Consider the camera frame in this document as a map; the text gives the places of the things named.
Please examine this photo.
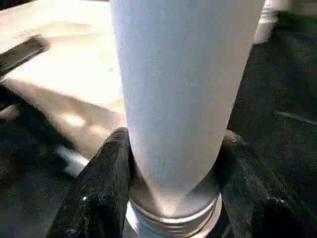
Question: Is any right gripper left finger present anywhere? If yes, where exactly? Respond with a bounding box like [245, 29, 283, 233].
[46, 127, 133, 238]

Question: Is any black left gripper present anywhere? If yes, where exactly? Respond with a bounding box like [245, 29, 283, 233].
[0, 35, 50, 76]

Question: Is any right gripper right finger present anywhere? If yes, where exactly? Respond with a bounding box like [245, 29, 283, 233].
[218, 130, 317, 238]

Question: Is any black work mat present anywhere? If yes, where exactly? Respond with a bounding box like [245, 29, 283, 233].
[0, 10, 317, 238]

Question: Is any white plastic table top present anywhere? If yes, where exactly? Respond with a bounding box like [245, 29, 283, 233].
[0, 0, 129, 159]

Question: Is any white plastic table leg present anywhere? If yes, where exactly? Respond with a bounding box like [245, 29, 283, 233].
[254, 0, 279, 45]
[110, 0, 265, 238]

